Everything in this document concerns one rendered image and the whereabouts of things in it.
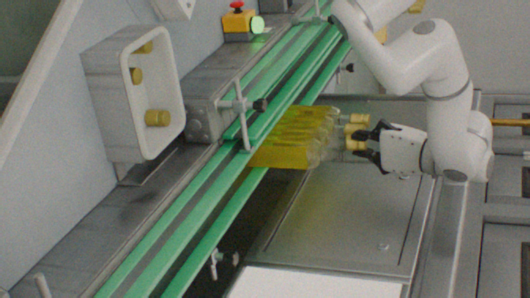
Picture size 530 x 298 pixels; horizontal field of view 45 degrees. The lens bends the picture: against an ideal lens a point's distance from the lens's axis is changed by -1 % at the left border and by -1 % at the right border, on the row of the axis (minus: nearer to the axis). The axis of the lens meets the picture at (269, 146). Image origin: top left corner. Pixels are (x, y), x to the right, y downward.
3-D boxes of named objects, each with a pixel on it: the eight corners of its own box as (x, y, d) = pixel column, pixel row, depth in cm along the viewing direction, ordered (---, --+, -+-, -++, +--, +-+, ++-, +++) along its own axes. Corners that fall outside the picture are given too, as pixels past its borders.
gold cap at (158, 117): (152, 127, 136) (170, 128, 134) (143, 124, 132) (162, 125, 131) (153, 110, 136) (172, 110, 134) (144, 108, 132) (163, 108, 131)
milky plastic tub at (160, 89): (109, 162, 124) (148, 165, 121) (80, 53, 114) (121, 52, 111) (152, 124, 139) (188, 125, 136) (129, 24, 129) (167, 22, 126)
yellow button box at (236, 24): (223, 42, 172) (249, 42, 169) (219, 15, 169) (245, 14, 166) (233, 34, 178) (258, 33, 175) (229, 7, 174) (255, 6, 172)
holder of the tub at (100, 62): (114, 185, 127) (148, 188, 124) (79, 54, 115) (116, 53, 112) (155, 146, 141) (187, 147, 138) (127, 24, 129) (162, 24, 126)
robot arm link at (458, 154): (430, 61, 117) (459, 134, 131) (405, 115, 112) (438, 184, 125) (475, 62, 112) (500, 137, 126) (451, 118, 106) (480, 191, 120)
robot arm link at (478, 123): (479, 147, 118) (494, 108, 122) (424, 138, 123) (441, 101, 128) (488, 192, 128) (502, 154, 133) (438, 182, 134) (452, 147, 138)
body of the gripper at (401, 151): (438, 169, 139) (391, 159, 145) (438, 126, 135) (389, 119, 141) (425, 185, 134) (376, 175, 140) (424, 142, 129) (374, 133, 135)
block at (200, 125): (184, 144, 140) (213, 146, 137) (176, 105, 136) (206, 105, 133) (191, 137, 143) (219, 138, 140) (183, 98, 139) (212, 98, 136)
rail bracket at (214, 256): (173, 281, 125) (237, 288, 120) (166, 251, 122) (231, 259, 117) (182, 268, 128) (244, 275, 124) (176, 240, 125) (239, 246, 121)
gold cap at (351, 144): (345, 153, 144) (365, 154, 142) (344, 139, 142) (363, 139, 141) (349, 146, 147) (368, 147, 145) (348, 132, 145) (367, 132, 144)
